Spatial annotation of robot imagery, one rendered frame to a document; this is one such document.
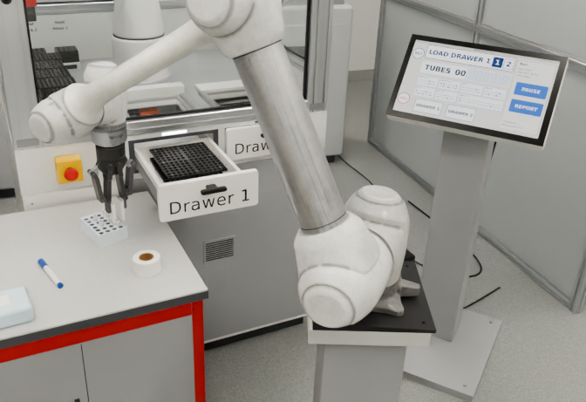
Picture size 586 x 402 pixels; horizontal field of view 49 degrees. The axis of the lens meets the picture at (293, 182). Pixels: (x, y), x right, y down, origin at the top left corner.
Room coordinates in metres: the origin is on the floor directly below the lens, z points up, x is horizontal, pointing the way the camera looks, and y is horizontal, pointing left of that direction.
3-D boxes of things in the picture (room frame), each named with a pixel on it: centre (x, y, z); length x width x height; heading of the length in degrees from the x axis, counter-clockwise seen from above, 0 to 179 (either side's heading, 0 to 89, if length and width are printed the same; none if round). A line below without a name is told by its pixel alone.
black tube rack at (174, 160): (1.78, 0.32, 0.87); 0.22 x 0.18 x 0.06; 27
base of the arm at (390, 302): (1.31, -0.21, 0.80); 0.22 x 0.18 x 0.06; 85
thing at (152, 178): (1.79, 0.33, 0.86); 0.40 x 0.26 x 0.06; 27
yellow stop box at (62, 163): (1.72, 0.66, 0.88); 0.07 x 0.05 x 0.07; 117
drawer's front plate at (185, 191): (1.60, 0.23, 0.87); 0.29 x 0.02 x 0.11; 117
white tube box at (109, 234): (1.55, 0.52, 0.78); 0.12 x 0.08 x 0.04; 42
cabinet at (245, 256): (2.34, 0.55, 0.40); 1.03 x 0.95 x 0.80; 117
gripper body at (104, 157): (1.55, 0.48, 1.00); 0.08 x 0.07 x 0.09; 131
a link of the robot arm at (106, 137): (1.55, 0.48, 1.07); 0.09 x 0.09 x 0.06
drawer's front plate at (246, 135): (2.03, 0.10, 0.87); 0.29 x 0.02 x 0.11; 117
